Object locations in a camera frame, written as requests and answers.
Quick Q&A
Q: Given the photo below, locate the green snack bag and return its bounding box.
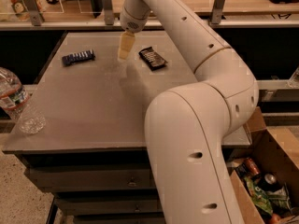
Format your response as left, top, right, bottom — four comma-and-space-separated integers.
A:
244, 176, 273, 217

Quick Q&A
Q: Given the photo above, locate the orange labelled package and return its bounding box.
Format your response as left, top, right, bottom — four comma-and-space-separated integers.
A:
0, 0, 45, 22

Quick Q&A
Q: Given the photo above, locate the brown cardboard box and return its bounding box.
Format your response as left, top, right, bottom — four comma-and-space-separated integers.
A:
227, 107, 299, 224

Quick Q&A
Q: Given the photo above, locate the grey metal bracket middle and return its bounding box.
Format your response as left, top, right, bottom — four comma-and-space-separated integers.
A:
102, 0, 114, 25

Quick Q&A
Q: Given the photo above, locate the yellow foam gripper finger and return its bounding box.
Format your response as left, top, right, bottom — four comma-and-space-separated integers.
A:
118, 31, 135, 60

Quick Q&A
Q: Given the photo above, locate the blue rxbar blueberry wrapper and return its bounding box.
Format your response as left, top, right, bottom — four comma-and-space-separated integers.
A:
62, 49, 95, 66

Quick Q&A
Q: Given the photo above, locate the grey metal bracket left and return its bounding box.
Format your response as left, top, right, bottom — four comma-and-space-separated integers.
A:
23, 0, 44, 26

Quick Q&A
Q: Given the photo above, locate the black snack bar wrapper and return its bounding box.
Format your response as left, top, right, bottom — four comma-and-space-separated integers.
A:
138, 47, 166, 71

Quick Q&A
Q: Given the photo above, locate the grey metal bracket right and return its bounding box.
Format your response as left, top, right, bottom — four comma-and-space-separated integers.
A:
210, 0, 225, 24

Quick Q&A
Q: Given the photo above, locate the grey metal bracket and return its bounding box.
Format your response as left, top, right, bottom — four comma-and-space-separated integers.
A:
23, 0, 44, 26
210, 0, 225, 24
102, 0, 114, 25

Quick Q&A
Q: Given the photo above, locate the copper drink can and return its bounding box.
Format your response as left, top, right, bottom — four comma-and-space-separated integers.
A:
244, 158, 261, 176

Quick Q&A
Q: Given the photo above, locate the clear plastic water bottle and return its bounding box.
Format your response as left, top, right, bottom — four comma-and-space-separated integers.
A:
0, 67, 46, 134

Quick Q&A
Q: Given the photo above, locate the grey drawer cabinet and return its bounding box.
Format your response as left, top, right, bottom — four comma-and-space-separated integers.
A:
2, 29, 252, 224

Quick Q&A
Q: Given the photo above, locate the red round fruit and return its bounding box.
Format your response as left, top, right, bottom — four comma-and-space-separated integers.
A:
267, 214, 281, 224

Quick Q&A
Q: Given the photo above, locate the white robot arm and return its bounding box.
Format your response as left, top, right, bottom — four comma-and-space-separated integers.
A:
120, 0, 259, 224

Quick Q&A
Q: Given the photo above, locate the black silver-top can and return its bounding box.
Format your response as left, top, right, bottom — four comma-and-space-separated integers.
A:
259, 174, 279, 191

